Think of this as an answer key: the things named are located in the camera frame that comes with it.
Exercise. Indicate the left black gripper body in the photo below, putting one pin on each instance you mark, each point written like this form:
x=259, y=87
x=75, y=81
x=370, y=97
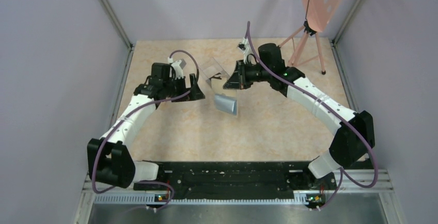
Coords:
x=176, y=88

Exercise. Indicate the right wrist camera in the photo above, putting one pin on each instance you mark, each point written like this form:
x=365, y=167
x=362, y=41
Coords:
x=245, y=48

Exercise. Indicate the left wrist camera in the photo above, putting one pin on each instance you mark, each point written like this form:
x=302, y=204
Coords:
x=177, y=67

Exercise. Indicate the aluminium frame rail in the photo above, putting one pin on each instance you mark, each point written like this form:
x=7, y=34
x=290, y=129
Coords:
x=300, y=197

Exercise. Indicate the pink tripod music stand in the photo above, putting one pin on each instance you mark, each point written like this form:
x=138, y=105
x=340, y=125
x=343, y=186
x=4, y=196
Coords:
x=318, y=14

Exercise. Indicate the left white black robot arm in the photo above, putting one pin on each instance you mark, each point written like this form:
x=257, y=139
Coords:
x=109, y=159

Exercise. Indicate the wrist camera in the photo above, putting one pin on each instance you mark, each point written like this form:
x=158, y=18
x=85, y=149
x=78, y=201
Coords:
x=245, y=48
x=177, y=67

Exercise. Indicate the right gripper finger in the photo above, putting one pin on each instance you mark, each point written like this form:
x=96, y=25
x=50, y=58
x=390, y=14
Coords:
x=243, y=86
x=236, y=80

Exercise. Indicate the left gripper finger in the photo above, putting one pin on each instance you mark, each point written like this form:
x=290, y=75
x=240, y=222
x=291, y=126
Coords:
x=195, y=91
x=185, y=98

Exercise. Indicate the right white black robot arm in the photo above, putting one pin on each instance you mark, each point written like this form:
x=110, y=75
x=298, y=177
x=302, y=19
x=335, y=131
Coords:
x=353, y=132

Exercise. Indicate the clear plastic card box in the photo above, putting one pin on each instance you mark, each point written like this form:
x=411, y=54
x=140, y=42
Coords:
x=211, y=67

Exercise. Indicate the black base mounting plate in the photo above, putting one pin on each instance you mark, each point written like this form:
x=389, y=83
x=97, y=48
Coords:
x=241, y=180

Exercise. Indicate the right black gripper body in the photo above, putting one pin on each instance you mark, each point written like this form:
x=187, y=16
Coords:
x=255, y=74

